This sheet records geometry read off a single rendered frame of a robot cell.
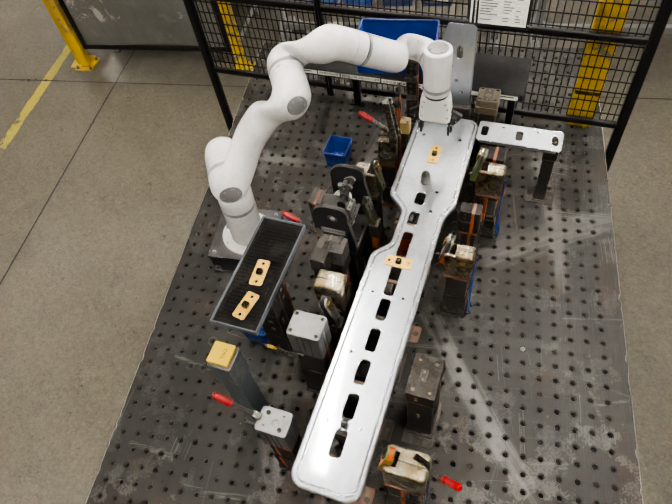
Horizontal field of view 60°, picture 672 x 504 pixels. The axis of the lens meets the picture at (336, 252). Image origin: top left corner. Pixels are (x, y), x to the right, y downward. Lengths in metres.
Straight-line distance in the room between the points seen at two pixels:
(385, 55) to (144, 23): 2.85
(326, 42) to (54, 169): 2.76
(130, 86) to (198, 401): 2.87
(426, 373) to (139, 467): 0.97
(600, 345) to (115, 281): 2.38
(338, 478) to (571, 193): 1.44
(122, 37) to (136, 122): 0.66
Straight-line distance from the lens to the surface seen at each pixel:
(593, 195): 2.46
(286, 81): 1.64
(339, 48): 1.64
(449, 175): 2.03
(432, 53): 1.79
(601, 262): 2.27
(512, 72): 2.39
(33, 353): 3.33
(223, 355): 1.56
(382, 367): 1.65
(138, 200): 3.65
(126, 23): 4.41
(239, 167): 1.82
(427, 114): 1.94
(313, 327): 1.60
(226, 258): 2.17
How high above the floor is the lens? 2.51
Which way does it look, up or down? 55 degrees down
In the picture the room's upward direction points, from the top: 11 degrees counter-clockwise
